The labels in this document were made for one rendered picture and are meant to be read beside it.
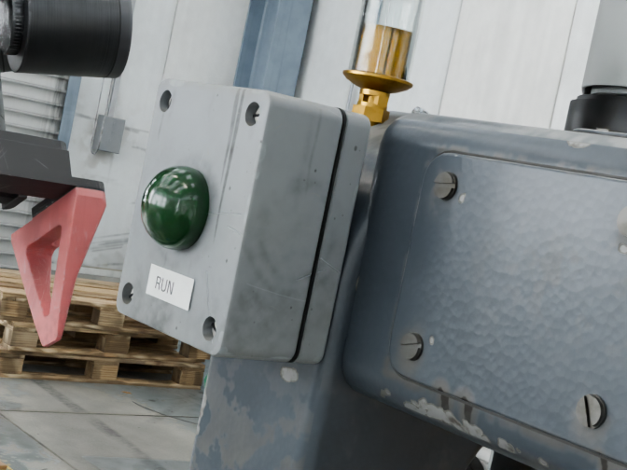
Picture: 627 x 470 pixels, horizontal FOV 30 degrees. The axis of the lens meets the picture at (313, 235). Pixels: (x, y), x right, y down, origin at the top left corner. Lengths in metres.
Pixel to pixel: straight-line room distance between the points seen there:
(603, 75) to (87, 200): 0.27
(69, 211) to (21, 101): 7.88
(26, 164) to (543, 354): 0.33
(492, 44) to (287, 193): 7.42
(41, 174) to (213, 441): 0.20
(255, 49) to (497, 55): 2.41
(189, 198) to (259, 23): 9.03
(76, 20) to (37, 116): 7.89
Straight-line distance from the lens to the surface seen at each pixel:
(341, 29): 9.01
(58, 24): 0.65
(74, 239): 0.61
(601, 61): 0.51
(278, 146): 0.39
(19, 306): 5.99
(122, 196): 8.97
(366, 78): 0.46
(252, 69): 9.40
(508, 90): 7.60
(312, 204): 0.40
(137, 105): 8.95
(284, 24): 9.07
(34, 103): 8.53
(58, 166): 0.61
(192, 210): 0.40
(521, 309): 0.36
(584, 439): 0.34
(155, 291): 0.42
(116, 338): 6.27
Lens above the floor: 1.31
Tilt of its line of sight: 3 degrees down
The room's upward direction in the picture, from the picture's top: 12 degrees clockwise
